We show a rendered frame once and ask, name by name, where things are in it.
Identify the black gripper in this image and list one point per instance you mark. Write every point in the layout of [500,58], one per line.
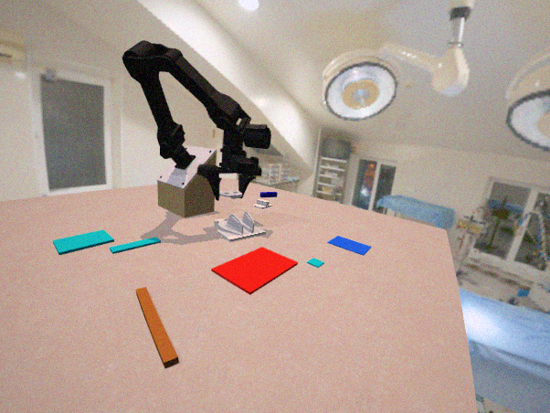
[211,172]

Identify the orange-brown flat bar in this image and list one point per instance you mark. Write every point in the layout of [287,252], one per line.
[161,339]

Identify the red flat rectangular plate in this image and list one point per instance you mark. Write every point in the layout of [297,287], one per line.
[255,269]

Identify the white metal plate with two holes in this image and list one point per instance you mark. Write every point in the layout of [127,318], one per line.
[232,194]

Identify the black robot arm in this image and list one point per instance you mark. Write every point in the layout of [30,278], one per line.
[145,60]

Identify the small teal flat tile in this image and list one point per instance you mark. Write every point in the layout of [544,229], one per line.
[315,263]

